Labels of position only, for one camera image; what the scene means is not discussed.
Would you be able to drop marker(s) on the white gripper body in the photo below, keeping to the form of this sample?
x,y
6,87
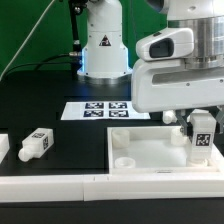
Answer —
x,y
167,85

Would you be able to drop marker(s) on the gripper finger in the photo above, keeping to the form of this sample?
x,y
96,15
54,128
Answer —
x,y
186,127
219,116

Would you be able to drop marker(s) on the white square tabletop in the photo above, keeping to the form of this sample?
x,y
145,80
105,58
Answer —
x,y
156,149

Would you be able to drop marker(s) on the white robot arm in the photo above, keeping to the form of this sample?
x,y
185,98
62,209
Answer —
x,y
106,57

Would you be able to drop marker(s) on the paper sheet with markers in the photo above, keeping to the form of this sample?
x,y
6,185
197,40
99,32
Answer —
x,y
93,110

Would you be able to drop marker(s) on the white obstacle front bar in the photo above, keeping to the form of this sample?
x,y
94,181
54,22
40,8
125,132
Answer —
x,y
110,187

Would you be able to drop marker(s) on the white obstacle bar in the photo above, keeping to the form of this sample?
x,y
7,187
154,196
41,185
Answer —
x,y
4,146
110,187

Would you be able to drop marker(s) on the white obstacle left bar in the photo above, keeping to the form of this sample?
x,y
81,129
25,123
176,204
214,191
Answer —
x,y
4,146

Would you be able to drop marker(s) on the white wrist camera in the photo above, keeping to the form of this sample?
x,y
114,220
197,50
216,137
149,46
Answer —
x,y
168,43

